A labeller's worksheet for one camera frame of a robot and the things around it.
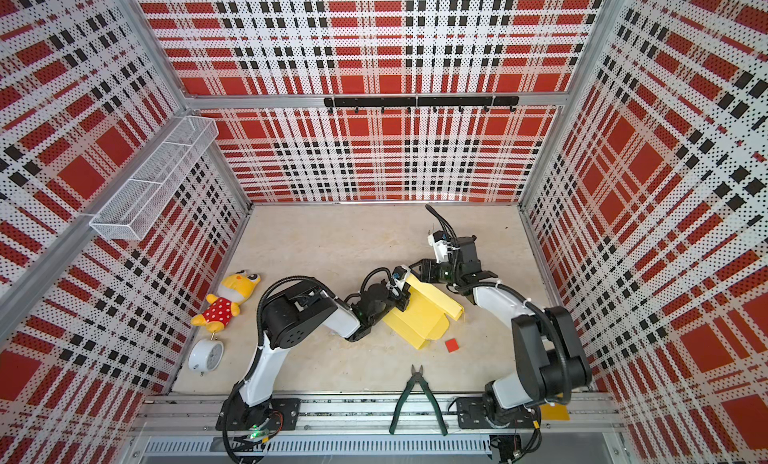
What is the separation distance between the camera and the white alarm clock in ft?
2.54

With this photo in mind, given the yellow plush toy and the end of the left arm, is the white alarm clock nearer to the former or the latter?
the yellow plush toy

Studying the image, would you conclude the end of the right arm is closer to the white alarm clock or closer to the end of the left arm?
the end of the left arm

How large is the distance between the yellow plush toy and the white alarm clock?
0.04m

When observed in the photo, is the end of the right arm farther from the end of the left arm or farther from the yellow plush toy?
the yellow plush toy

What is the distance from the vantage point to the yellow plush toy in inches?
34.0

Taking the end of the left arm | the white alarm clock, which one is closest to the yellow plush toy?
the white alarm clock

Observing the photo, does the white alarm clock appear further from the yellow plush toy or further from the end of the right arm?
the end of the right arm
